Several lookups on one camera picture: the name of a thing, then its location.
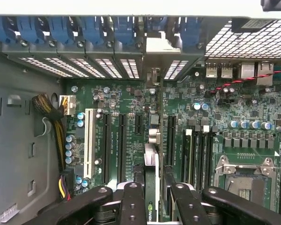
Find black RAM slot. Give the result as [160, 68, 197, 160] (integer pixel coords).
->
[192, 126, 200, 190]
[200, 126, 207, 189]
[206, 126, 214, 188]

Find installed RAM stick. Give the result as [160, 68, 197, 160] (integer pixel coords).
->
[182, 128, 193, 186]

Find long black expansion slot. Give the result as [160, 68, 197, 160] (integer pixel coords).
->
[102, 112, 112, 185]
[118, 113, 128, 183]
[166, 114, 177, 166]

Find CPU socket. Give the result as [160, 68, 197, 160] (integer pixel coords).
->
[214, 154, 281, 212]

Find metal socket cover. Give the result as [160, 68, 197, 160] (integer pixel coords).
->
[214, 156, 277, 179]

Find white expansion slot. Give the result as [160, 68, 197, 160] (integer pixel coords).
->
[83, 107, 97, 179]

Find short black expansion slot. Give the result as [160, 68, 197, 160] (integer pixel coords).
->
[134, 114, 143, 135]

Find green motherboard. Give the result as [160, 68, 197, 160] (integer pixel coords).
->
[63, 60, 281, 218]

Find white power connector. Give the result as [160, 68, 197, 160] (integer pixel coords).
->
[59, 94, 76, 116]

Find open black PC case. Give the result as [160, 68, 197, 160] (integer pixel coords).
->
[0, 13, 281, 225]

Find silver rear port block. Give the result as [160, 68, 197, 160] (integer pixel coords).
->
[205, 60, 275, 87]

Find blue slot retainer clip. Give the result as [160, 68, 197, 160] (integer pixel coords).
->
[0, 15, 17, 45]
[179, 16, 205, 49]
[48, 15, 83, 46]
[81, 15, 113, 47]
[15, 15, 50, 45]
[111, 15, 141, 47]

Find braided black power cable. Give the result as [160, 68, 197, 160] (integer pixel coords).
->
[31, 93, 73, 200]

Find red black twisted wire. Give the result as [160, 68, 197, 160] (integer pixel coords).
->
[205, 66, 281, 95]

